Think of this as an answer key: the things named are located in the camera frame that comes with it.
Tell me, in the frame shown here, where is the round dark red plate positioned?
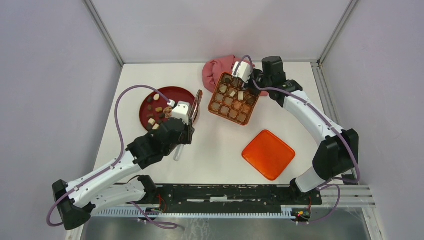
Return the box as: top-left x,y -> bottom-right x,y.
139,86 -> 195,131

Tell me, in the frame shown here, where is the orange chocolate box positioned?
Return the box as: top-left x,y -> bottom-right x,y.
208,73 -> 260,126

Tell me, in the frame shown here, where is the orange box lid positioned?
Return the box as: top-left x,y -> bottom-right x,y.
241,129 -> 296,181

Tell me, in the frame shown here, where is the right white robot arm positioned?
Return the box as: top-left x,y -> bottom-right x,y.
254,56 -> 361,204

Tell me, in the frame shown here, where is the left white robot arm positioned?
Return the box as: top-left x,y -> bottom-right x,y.
52,117 -> 195,230

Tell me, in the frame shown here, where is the pink cloth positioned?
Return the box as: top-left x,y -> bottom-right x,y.
202,54 -> 269,98

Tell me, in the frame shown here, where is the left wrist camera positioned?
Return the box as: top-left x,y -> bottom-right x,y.
167,99 -> 192,125

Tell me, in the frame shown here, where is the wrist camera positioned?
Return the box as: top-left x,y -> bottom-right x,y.
167,99 -> 192,125
231,61 -> 253,84

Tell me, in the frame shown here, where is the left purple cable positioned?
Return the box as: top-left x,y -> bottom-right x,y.
46,85 -> 173,228

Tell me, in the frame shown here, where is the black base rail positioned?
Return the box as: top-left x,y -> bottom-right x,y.
138,184 -> 323,214

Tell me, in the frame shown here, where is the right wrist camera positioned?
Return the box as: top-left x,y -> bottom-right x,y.
231,61 -> 253,84

